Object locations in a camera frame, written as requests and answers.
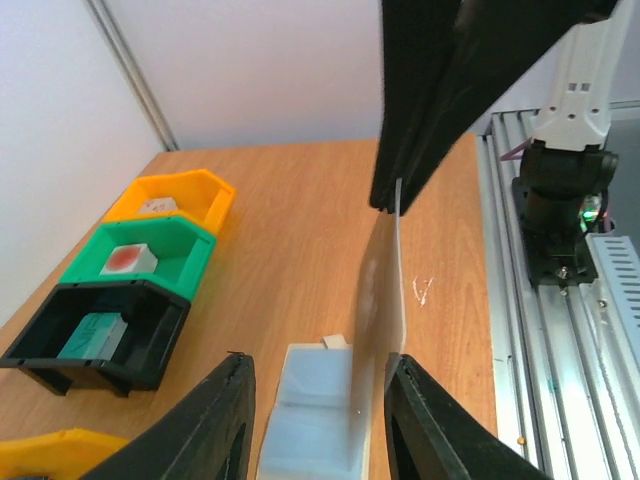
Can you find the right yellow bin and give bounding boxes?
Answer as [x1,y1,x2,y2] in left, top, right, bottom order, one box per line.
[103,169,236,236]

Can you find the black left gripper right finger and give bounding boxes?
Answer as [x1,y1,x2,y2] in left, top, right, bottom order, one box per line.
[384,354,547,480]

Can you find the yellow bin with blue cards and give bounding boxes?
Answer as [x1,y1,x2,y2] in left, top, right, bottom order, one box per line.
[1,428,130,479]

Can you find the beige card holder wallet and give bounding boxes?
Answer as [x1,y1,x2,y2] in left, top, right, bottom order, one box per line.
[256,334,371,479]

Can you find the black bin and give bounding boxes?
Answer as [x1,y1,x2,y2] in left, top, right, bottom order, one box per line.
[1,281,191,397]

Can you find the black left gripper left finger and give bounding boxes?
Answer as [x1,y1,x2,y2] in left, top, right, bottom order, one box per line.
[83,352,256,479]

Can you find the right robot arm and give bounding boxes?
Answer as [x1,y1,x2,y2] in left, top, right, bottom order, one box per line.
[369,1,634,285]

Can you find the green bin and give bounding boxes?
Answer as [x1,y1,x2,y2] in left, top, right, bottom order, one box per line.
[60,216,216,301]

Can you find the dark grey credit card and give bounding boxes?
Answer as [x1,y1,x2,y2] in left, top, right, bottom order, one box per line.
[350,179,407,420]

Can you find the grey slotted cable duct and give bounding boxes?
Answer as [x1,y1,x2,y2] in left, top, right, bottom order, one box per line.
[587,234,639,352]

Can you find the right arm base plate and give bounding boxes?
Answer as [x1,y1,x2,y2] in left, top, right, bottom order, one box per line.
[511,177,598,287]

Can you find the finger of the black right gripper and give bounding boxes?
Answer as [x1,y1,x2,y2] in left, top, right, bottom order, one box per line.
[400,1,598,214]
[369,1,461,210]

